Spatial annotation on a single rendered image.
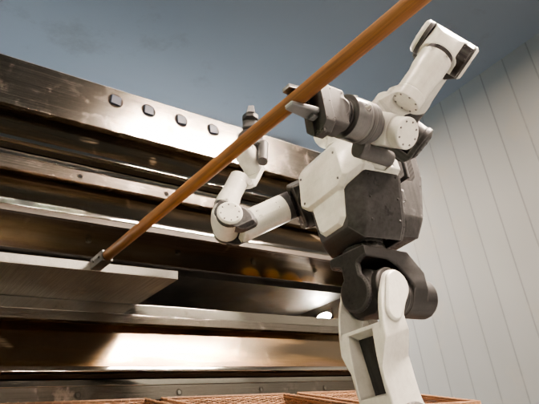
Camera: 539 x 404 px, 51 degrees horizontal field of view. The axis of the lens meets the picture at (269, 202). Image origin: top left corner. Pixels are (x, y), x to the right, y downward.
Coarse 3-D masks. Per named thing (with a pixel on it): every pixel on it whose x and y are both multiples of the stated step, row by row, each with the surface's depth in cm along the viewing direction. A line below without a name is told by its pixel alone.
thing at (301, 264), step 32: (0, 224) 177; (32, 224) 181; (64, 224) 185; (96, 224) 190; (128, 224) 197; (128, 256) 210; (160, 256) 216; (192, 256) 222; (224, 256) 228; (256, 256) 234; (288, 256) 241; (320, 256) 252
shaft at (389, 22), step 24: (408, 0) 82; (384, 24) 85; (360, 48) 89; (336, 72) 94; (288, 96) 102; (312, 96) 100; (264, 120) 107; (240, 144) 112; (216, 168) 119; (192, 192) 128; (144, 216) 143; (120, 240) 152
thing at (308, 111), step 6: (294, 102) 100; (288, 108) 100; (294, 108) 101; (300, 108) 101; (306, 108) 101; (312, 108) 102; (318, 108) 103; (300, 114) 102; (306, 114) 103; (312, 114) 103; (312, 120) 104
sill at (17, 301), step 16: (0, 304) 174; (16, 304) 177; (32, 304) 180; (48, 304) 183; (64, 304) 187; (80, 304) 190; (96, 304) 194; (112, 304) 197; (128, 304) 201; (224, 320) 224; (240, 320) 228; (256, 320) 233; (272, 320) 239; (288, 320) 244; (304, 320) 250; (320, 320) 256; (336, 320) 263
